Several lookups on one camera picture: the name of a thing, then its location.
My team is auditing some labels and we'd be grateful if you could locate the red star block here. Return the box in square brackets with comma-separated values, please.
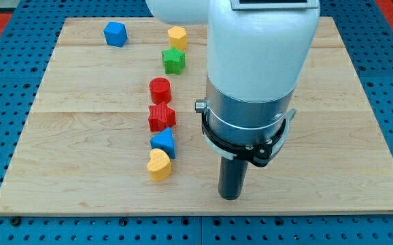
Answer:
[148, 102, 176, 132]

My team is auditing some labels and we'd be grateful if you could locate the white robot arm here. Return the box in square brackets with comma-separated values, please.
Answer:
[147, 0, 320, 167]

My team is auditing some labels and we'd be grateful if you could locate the red cylinder block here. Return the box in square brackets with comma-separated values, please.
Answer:
[149, 77, 171, 104]

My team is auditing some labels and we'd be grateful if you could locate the yellow heart block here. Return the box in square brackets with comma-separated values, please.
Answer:
[147, 148, 172, 182]

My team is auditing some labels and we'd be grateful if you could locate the wooden board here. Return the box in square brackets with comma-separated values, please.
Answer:
[0, 17, 393, 216]

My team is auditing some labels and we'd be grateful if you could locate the green star block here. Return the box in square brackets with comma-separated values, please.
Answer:
[161, 47, 186, 75]

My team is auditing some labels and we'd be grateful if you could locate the blue triangle block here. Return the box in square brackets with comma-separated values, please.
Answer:
[150, 127, 176, 159]

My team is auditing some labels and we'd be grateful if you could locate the black cylindrical end effector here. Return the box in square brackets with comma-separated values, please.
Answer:
[218, 157, 248, 200]

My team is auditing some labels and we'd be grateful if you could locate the yellow hexagon block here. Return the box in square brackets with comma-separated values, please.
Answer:
[167, 26, 187, 51]

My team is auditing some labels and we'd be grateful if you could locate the blue cube block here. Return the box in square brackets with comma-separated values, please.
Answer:
[103, 21, 128, 48]

